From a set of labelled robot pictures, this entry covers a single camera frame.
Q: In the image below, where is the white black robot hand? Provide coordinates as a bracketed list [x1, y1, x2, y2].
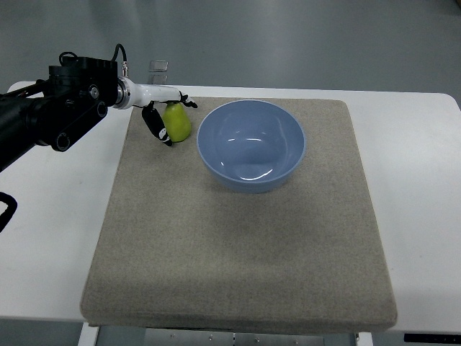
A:
[112, 76, 197, 147]

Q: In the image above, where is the green pear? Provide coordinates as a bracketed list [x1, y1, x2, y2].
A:
[162, 103, 192, 143]

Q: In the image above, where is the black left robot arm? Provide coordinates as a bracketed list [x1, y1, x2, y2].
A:
[1, 52, 117, 169]

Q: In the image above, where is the blue bowl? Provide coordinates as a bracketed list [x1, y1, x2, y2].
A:
[196, 99, 307, 194]

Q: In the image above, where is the metal floor plate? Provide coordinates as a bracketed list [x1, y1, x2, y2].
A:
[148, 60, 169, 74]

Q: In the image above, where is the grey felt mat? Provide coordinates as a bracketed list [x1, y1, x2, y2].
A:
[80, 99, 398, 334]

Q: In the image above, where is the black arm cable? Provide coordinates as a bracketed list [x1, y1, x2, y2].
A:
[58, 43, 130, 78]

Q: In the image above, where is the metal table frame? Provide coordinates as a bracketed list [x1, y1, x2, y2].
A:
[78, 323, 374, 345]

